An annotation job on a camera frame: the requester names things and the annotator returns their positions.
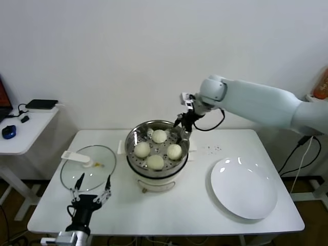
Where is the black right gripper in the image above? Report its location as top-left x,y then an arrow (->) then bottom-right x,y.
173,112 -> 199,145

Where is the laptop with red screen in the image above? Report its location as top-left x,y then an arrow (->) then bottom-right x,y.
0,75 -> 13,123

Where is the white side table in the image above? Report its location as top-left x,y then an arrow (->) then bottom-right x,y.
0,104 -> 65,221

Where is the flat black device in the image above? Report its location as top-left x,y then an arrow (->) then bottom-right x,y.
26,99 -> 59,110

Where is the black floor cable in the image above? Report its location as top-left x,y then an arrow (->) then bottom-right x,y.
0,204 -> 11,246

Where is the blue black computer mouse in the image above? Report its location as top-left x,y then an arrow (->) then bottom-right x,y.
2,125 -> 17,139

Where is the white hanging cable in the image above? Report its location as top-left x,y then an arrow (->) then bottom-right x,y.
291,135 -> 315,195

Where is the black power cable with adapter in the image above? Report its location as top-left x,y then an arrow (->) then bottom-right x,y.
278,134 -> 322,177

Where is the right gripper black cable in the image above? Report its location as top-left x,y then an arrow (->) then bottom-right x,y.
192,109 -> 226,132

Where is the glass lid with white handle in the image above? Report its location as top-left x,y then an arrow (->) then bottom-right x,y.
60,145 -> 117,192

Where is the steel steamer pot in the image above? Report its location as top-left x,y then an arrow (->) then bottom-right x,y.
117,137 -> 198,193

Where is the stainless steel steamer basket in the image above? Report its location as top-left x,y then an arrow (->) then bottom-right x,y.
125,119 -> 192,177

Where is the large white plate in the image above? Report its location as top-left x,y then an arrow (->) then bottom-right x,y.
210,157 -> 279,220

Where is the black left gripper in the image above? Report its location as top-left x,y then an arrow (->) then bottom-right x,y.
65,172 -> 113,231

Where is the white steamed baozi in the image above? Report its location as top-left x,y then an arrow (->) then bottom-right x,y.
167,143 -> 183,160
152,129 -> 168,144
134,141 -> 151,158
146,154 -> 165,171

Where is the thin black desk cable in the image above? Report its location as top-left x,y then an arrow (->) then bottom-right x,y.
7,103 -> 30,118

